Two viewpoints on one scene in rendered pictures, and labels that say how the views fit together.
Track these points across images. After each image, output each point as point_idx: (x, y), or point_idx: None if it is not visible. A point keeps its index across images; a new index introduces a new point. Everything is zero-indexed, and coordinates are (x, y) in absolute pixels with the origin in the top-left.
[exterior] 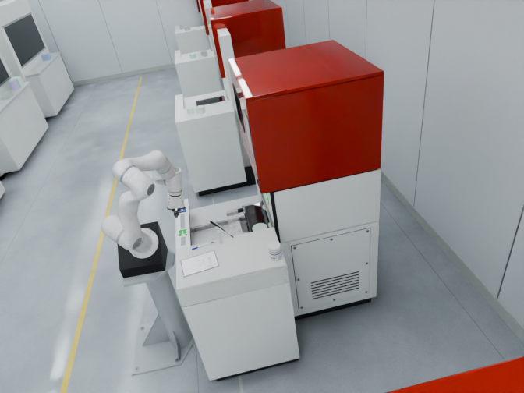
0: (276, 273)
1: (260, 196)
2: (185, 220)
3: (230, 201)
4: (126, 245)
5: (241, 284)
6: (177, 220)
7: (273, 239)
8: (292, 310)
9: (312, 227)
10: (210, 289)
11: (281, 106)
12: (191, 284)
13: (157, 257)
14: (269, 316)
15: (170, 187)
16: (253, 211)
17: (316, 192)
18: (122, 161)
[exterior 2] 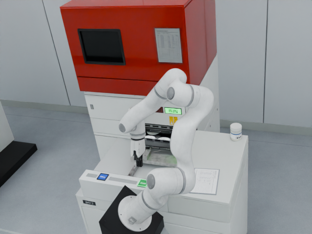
0: (246, 147)
1: None
2: (124, 178)
3: (104, 157)
4: (194, 183)
5: (241, 171)
6: (116, 184)
7: (212, 134)
8: (247, 182)
9: (205, 119)
10: (236, 189)
11: (193, 9)
12: (230, 191)
13: (156, 216)
14: (244, 196)
15: (140, 128)
16: (150, 140)
17: (204, 84)
18: (180, 81)
